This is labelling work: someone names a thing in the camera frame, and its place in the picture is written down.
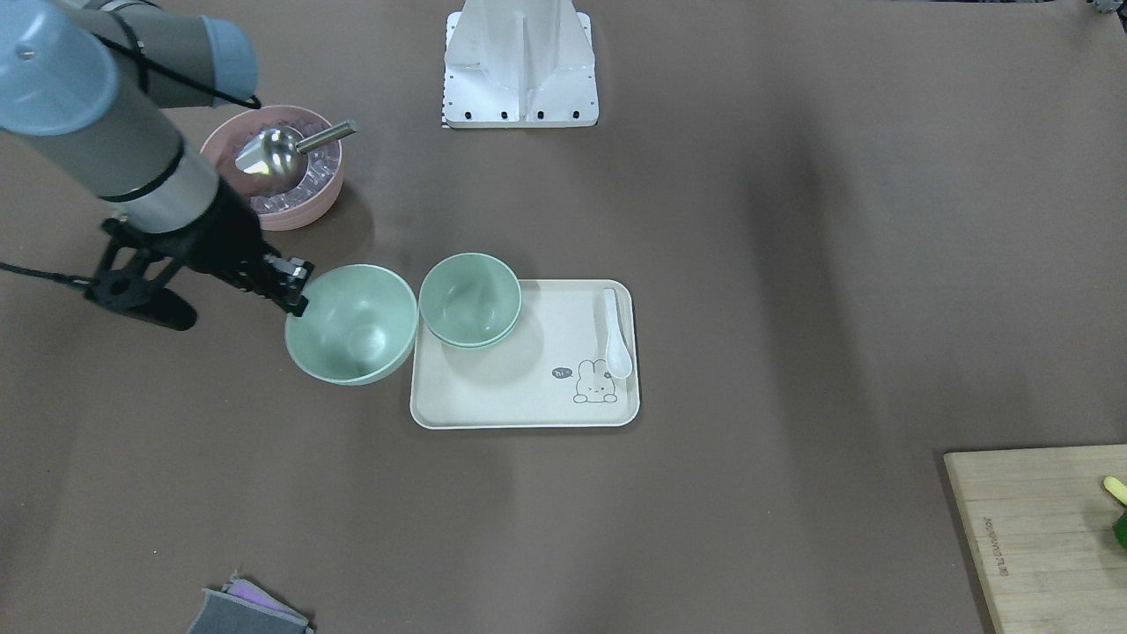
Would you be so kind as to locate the pink bowl with ice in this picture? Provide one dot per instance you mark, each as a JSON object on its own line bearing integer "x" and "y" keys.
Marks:
{"x": 318, "y": 190}

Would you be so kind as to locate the wooden cutting board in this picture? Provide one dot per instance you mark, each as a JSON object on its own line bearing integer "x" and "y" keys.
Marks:
{"x": 1040, "y": 528}

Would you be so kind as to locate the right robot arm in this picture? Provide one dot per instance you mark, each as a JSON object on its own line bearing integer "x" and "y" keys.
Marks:
{"x": 86, "y": 86}

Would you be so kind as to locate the green bowl on tray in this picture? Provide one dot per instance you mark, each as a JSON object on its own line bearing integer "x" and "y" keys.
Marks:
{"x": 469, "y": 335}

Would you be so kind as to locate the green bowl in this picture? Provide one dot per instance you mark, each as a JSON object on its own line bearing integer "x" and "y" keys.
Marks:
{"x": 469, "y": 335}
{"x": 471, "y": 287}
{"x": 360, "y": 325}

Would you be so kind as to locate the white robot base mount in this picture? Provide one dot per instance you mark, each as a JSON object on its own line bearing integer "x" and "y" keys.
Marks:
{"x": 519, "y": 65}

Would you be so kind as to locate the metal ice scoop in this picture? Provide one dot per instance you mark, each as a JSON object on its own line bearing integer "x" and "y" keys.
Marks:
{"x": 277, "y": 157}

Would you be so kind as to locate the cream rabbit serving tray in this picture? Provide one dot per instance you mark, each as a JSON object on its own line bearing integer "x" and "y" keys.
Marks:
{"x": 549, "y": 372}

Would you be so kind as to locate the white ceramic spoon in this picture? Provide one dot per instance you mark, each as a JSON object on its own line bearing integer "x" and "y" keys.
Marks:
{"x": 617, "y": 354}

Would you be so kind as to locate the grey folded cloth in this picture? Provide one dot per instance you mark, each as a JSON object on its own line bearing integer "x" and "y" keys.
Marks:
{"x": 240, "y": 605}

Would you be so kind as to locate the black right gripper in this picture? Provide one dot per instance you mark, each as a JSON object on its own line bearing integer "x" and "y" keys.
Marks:
{"x": 225, "y": 243}

